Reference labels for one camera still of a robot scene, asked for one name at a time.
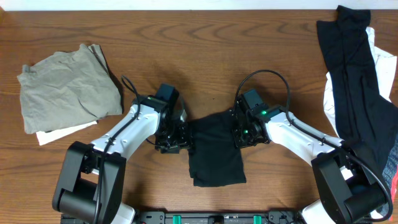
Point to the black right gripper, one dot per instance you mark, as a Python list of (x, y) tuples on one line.
[(239, 143)]

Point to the folded beige t-shirt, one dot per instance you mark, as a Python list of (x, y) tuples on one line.
[(67, 89)]

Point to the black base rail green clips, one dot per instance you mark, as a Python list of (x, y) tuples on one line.
[(272, 217)]

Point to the black garment in pile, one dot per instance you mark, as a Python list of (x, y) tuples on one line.
[(361, 112)]

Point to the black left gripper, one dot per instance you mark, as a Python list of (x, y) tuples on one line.
[(181, 139)]

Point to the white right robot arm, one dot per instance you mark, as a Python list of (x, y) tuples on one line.
[(349, 182)]

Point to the folded white garment under beige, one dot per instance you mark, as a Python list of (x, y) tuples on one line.
[(47, 137)]

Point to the black logo t-shirt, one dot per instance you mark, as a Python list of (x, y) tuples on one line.
[(214, 160)]

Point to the grey red garment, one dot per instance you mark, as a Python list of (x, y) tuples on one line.
[(390, 173)]

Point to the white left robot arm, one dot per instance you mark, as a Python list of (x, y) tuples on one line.
[(90, 184)]

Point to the white garment in pile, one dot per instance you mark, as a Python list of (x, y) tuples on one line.
[(385, 64)]

